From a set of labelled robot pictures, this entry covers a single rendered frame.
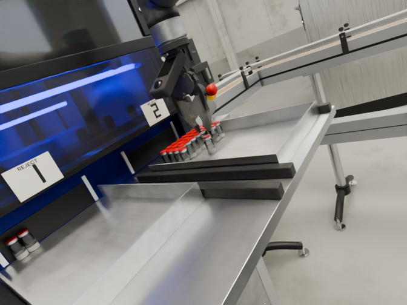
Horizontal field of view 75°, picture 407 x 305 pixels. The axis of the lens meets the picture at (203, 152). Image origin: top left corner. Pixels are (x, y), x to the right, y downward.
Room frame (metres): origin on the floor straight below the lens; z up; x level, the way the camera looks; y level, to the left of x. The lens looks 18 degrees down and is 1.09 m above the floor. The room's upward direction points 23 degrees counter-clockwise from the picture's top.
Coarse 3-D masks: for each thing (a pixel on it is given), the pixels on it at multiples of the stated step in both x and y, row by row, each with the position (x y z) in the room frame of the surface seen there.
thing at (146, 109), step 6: (150, 102) 0.74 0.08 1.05; (156, 102) 0.75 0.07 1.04; (162, 102) 0.77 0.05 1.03; (144, 108) 0.72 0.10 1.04; (150, 108) 0.73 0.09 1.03; (156, 108) 0.75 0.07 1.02; (162, 108) 0.76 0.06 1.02; (144, 114) 0.71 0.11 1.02; (150, 114) 0.73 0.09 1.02; (156, 114) 0.74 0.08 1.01; (162, 114) 0.76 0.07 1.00; (168, 114) 0.77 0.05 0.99; (150, 120) 0.72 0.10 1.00; (156, 120) 0.73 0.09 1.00
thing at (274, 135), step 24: (240, 120) 0.72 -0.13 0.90; (264, 120) 0.68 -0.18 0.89; (288, 120) 0.62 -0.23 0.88; (312, 120) 0.54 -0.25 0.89; (216, 144) 0.68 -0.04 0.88; (240, 144) 0.60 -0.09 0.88; (264, 144) 0.54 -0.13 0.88; (288, 144) 0.43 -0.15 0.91; (168, 168) 0.58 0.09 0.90; (192, 168) 0.53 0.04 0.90
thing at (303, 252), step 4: (268, 244) 1.13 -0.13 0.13; (272, 244) 1.12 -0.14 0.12; (276, 244) 1.12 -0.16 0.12; (280, 244) 1.12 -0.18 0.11; (284, 244) 1.11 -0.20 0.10; (288, 244) 1.11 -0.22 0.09; (292, 244) 1.11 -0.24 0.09; (296, 244) 1.11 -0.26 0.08; (300, 244) 1.10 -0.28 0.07; (268, 248) 1.12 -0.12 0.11; (272, 248) 1.12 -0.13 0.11; (276, 248) 1.11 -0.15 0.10; (280, 248) 1.11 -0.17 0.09; (284, 248) 1.11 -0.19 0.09; (288, 248) 1.10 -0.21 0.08; (292, 248) 1.10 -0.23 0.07; (296, 248) 1.10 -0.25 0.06; (300, 248) 1.10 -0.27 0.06; (304, 248) 1.11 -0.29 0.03; (264, 252) 1.11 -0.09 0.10; (300, 252) 1.12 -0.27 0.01; (304, 252) 1.11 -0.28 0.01; (308, 252) 1.10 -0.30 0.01; (300, 256) 1.10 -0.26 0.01; (304, 256) 1.09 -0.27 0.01
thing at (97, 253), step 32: (128, 192) 0.56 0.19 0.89; (160, 192) 0.48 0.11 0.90; (192, 192) 0.40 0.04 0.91; (96, 224) 0.49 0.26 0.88; (128, 224) 0.43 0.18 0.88; (160, 224) 0.34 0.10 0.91; (32, 256) 0.47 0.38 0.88; (64, 256) 0.42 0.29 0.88; (96, 256) 0.37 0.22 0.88; (128, 256) 0.30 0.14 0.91; (32, 288) 0.36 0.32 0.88; (64, 288) 0.32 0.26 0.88; (96, 288) 0.26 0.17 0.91
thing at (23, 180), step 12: (48, 156) 0.52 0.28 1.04; (12, 168) 0.48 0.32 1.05; (24, 168) 0.49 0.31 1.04; (48, 168) 0.52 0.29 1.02; (12, 180) 0.47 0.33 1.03; (24, 180) 0.48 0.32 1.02; (36, 180) 0.49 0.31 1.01; (48, 180) 0.51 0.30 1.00; (24, 192) 0.47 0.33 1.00; (36, 192) 0.49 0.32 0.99
